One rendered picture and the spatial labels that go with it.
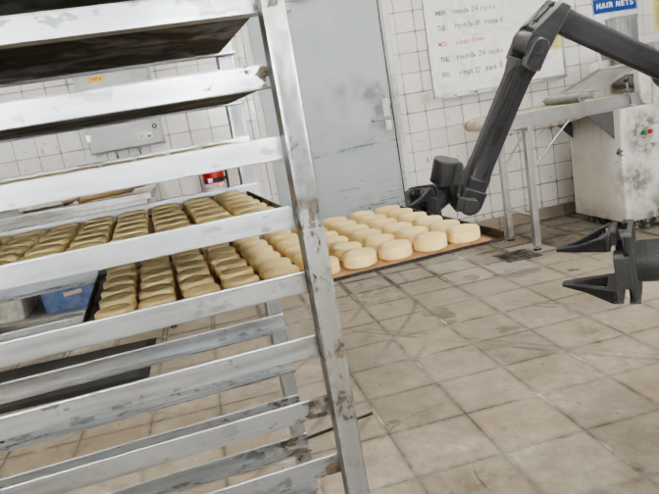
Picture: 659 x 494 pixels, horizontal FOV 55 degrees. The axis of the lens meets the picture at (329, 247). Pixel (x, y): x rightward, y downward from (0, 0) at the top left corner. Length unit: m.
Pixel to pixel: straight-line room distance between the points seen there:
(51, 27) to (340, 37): 4.23
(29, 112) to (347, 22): 4.29
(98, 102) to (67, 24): 0.09
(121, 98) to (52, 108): 0.08
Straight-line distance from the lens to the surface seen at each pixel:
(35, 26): 0.82
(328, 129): 4.89
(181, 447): 0.89
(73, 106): 0.80
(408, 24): 5.09
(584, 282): 0.97
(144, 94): 0.80
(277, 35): 0.80
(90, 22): 0.81
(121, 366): 1.29
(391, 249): 0.91
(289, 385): 1.35
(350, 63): 4.95
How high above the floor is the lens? 1.18
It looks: 12 degrees down
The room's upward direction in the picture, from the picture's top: 10 degrees counter-clockwise
